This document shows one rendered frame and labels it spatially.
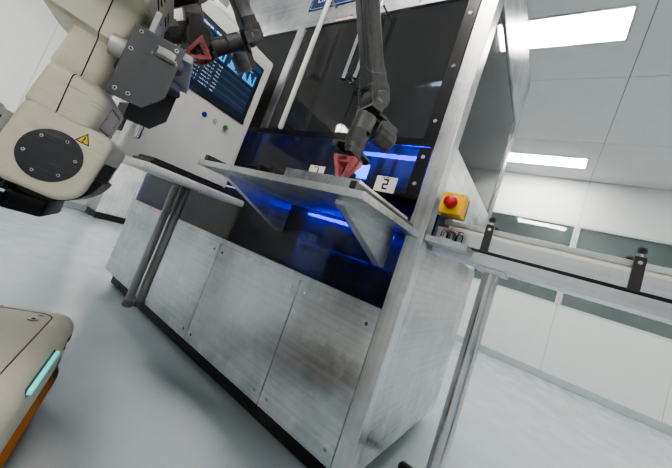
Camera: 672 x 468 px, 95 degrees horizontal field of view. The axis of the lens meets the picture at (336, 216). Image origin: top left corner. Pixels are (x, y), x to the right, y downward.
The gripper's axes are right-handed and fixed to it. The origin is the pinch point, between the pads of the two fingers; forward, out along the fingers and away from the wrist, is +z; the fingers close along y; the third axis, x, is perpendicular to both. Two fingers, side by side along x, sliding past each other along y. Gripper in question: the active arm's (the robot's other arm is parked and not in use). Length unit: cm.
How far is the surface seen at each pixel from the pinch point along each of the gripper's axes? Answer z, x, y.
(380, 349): 38, -12, 38
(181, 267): 51, 107, 41
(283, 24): -97, 104, 27
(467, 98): -49, -13, 31
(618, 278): -5, -62, 45
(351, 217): 6.8, -3.3, 6.9
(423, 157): -26.4, -4.9, 32.4
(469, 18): -82, -4, 28
